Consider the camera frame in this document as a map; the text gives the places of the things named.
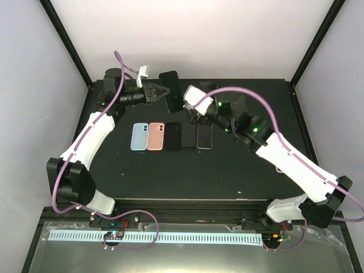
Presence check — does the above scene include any blue phone case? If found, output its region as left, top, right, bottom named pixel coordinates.
left=130, top=123, right=148, bottom=151

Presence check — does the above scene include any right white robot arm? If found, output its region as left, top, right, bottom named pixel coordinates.
left=183, top=85, right=352, bottom=229

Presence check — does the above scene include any right small circuit board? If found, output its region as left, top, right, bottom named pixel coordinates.
left=262, top=233, right=285, bottom=242

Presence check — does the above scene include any small circuit board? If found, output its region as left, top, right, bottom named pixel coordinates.
left=262, top=233, right=285, bottom=242
left=103, top=231, right=125, bottom=241

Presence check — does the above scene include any black phone case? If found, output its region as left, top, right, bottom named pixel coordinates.
left=181, top=123, right=197, bottom=149

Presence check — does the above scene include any blue cased phone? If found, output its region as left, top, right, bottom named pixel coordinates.
left=159, top=71, right=184, bottom=113

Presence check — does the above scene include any left small circuit board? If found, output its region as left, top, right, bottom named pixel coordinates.
left=103, top=231, right=125, bottom=241

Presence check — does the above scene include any left black frame post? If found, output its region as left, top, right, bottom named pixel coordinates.
left=38, top=0, right=96, bottom=94

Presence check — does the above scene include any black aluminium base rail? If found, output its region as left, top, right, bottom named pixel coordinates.
left=88, top=198, right=345, bottom=228

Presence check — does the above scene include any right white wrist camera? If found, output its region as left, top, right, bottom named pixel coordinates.
left=183, top=85, right=214, bottom=115

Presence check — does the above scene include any black phone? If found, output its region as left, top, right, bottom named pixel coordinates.
left=164, top=122, right=181, bottom=151

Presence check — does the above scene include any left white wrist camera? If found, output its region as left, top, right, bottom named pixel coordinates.
left=136, top=65, right=150, bottom=88

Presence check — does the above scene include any white slotted cable duct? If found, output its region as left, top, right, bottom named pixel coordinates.
left=48, top=230, right=263, bottom=246

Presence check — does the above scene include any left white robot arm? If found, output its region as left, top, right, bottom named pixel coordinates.
left=46, top=65, right=170, bottom=227

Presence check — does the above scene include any right black frame post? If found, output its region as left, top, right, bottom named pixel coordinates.
left=287, top=0, right=346, bottom=94

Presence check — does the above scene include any pink phone case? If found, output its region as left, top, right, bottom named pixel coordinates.
left=147, top=122, right=165, bottom=151

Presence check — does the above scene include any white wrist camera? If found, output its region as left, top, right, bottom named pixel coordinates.
left=183, top=85, right=214, bottom=115
left=136, top=65, right=150, bottom=88

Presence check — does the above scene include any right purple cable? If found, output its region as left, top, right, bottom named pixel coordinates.
left=195, top=86, right=364, bottom=222

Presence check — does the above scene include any black frame post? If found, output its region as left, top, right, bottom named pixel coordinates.
left=287, top=0, right=346, bottom=94
left=38, top=0, right=96, bottom=94

